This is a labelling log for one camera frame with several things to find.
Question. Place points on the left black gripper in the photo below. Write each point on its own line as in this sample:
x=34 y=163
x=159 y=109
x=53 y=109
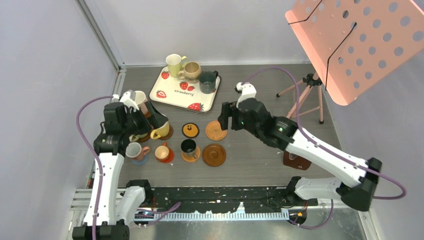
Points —
x=157 y=119

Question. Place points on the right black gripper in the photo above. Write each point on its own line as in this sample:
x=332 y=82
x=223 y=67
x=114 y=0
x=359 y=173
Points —
x=228 y=109

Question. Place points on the yellow mug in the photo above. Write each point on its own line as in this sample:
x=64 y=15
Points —
x=160 y=131
x=175 y=64

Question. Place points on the dark walnut round coaster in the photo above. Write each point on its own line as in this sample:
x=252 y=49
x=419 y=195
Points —
x=169 y=135

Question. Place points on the pink white mug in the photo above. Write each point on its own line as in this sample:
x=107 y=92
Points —
x=140 y=100

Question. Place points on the woven rattan coaster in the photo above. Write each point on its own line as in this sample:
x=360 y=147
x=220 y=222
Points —
x=214 y=132

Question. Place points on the small orange cup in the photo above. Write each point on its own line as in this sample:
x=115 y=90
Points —
x=164 y=145

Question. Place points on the dark green mug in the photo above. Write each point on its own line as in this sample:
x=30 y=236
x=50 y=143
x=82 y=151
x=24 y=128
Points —
x=208 y=81

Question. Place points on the orange black smiley coaster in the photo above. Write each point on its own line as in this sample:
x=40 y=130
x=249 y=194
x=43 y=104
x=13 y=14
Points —
x=190 y=130

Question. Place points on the red apple smiley coaster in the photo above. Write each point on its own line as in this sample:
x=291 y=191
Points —
x=165 y=155

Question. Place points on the small pink white cup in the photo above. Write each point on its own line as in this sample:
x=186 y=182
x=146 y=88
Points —
x=136 y=151

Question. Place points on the dark maroon cup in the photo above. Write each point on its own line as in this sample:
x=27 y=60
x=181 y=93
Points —
x=189 y=148

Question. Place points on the blue round coaster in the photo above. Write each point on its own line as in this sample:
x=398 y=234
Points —
x=140 y=162

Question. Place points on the dark brown ridged coaster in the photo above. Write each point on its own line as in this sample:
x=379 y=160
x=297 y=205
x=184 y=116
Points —
x=214 y=155

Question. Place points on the beige brown cup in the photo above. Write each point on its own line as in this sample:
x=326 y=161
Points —
x=190 y=72

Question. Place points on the light orange round coaster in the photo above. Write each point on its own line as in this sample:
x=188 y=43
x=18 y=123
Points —
x=192 y=159

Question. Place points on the yellow mug back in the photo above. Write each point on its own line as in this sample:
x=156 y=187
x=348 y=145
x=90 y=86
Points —
x=175 y=64

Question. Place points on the brown ridged wooden coaster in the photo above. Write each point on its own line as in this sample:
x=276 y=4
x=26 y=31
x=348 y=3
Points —
x=142 y=138

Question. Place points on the light green cup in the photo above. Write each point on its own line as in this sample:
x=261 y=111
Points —
x=132 y=138

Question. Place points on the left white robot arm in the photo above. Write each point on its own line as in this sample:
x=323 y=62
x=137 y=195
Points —
x=107 y=218

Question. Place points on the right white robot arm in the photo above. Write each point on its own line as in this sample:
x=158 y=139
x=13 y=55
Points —
x=354 y=180

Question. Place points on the cream serving tray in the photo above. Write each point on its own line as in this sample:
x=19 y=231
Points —
x=182 y=94

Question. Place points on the pink tripod legs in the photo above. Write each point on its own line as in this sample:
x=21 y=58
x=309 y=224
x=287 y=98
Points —
x=312 y=81

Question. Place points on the pink perforated music stand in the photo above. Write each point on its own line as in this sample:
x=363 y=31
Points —
x=353 y=44

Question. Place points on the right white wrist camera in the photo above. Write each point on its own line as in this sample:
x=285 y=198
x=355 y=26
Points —
x=247 y=91

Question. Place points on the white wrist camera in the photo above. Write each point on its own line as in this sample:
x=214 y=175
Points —
x=127 y=98
x=247 y=91

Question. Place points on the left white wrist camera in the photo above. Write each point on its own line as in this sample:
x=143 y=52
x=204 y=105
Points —
x=127 y=98

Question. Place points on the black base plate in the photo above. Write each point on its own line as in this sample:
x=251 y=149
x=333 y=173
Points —
x=220 y=200

